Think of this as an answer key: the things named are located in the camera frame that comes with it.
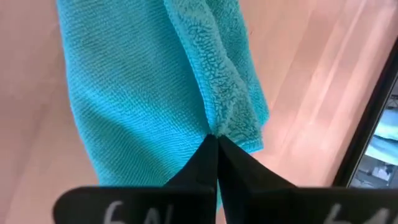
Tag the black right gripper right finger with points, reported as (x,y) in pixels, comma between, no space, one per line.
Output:
(255,202)

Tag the black aluminium table frame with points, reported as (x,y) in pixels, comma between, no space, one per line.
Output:
(367,130)

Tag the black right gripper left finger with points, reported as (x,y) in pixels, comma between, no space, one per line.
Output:
(186,202)

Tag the teal microfiber towel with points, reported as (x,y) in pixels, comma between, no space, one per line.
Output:
(140,93)

